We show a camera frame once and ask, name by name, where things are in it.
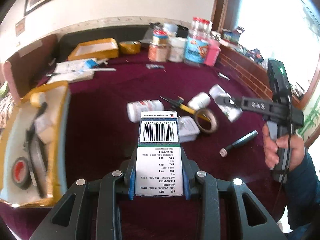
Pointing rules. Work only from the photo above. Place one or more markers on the clear plastic jar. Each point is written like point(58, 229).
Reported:
point(157, 52)

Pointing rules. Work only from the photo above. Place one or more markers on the dark sofa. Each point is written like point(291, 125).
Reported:
point(100, 33)

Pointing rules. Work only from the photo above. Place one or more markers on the white pen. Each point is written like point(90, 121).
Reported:
point(105, 69)

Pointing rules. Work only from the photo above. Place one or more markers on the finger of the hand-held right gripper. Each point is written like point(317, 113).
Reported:
point(228, 101)

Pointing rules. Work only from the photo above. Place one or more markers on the person's right forearm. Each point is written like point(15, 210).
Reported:
point(302, 195)

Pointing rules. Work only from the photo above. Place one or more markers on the small wall picture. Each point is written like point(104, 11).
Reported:
point(20, 27)

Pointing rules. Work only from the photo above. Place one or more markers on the patterned blanket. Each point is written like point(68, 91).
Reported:
point(6, 112)

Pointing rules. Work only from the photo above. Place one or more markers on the white paper booklet stack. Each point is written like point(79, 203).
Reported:
point(72, 72)

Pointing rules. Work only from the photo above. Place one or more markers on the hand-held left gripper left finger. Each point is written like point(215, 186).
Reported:
point(131, 187)

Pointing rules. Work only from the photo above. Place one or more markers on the white plastic jar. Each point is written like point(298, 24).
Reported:
point(176, 51)

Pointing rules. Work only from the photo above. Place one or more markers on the printed cardboard box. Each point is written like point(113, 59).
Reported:
point(231, 36)

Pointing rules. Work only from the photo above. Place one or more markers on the white plastic bottle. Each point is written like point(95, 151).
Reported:
point(228, 115)
point(198, 101)

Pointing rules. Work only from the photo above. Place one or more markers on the yellow tape roll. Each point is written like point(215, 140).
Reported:
point(130, 47)

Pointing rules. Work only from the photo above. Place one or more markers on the maroon velvet tablecloth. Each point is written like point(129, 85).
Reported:
point(100, 120)

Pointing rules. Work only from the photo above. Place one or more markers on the white pill bottle red label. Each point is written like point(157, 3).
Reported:
point(145, 110)

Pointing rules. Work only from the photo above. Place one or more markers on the yellow block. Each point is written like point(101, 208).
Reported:
point(37, 98)

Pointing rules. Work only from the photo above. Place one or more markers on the yellow and black tool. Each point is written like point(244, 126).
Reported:
point(186, 108)

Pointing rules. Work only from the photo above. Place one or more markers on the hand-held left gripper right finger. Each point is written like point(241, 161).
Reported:
point(188, 182)

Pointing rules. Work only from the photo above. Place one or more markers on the black pen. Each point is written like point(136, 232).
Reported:
point(52, 74)

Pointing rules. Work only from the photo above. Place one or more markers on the shallow yellow cardboard tray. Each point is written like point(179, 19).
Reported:
point(95, 50)

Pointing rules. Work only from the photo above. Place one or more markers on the green cloth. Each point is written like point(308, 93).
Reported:
point(3, 90)

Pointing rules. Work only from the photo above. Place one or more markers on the long black bar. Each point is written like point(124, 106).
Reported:
point(42, 110)

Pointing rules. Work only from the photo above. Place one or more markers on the small white labelled box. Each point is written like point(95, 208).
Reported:
point(46, 127)

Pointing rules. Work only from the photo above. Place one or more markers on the small blue packet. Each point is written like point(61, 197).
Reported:
point(88, 63)

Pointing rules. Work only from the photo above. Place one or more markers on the dark grey marker pen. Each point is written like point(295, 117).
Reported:
point(238, 142)

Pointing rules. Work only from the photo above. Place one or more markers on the black tape roll red core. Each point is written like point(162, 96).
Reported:
point(21, 177)

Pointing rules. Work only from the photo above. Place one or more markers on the white USB wall charger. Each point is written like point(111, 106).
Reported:
point(187, 130)

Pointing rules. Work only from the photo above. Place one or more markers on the small jar with striped lid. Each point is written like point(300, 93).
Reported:
point(160, 36)

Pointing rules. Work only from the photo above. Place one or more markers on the yellow taped cardboard box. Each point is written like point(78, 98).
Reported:
point(15, 130)

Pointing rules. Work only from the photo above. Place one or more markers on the maroon armchair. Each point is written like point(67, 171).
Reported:
point(32, 55)

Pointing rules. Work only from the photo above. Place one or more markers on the beige tape roll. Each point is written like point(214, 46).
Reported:
point(214, 123)

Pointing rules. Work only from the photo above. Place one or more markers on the person's right hand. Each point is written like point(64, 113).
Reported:
point(271, 150)

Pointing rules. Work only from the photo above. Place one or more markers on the clear jar with blue label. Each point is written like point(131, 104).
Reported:
point(196, 47)

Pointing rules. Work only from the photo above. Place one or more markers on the white green medicine box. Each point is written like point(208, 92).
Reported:
point(160, 160)

